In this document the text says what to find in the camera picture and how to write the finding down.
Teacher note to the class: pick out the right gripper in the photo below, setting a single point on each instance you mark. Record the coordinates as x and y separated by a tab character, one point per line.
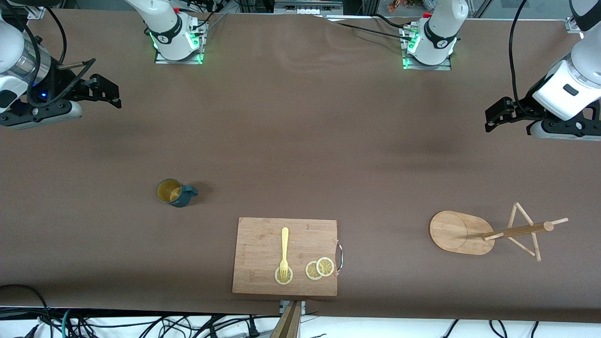
75	88

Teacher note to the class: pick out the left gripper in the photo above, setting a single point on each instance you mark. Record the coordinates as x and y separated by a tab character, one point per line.
522	107

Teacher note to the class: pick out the teal mug with yellow inside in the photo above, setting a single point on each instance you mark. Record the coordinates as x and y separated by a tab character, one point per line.
170	190

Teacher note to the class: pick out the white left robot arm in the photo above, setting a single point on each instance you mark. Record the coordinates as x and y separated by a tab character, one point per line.
441	28

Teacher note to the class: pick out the wooden mug rack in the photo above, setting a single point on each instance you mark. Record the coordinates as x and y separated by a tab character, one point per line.
455	232

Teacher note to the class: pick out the colourful packets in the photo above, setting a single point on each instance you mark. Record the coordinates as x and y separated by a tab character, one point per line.
411	5

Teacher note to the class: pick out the bamboo cutting board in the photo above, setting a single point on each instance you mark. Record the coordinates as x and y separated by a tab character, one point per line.
258	244

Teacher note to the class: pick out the grey power strip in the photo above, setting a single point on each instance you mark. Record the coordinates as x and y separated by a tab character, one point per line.
305	7

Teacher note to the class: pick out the lemon slice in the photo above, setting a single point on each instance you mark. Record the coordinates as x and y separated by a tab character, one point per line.
311	271
325	266
288	277

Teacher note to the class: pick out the yellow plastic fork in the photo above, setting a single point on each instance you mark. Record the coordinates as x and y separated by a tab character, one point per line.
284	244

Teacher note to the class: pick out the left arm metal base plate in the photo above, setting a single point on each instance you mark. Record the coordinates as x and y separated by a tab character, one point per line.
427	67

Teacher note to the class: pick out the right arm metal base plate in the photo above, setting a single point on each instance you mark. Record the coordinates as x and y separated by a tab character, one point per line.
188	61

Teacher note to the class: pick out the metal corner bracket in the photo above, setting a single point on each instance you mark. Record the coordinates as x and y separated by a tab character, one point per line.
36	13
574	26

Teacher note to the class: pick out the grey metal clamp bracket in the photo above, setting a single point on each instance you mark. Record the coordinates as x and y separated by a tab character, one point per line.
303	307

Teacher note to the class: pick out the brown camera mount post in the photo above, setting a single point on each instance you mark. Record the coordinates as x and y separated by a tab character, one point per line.
288	324

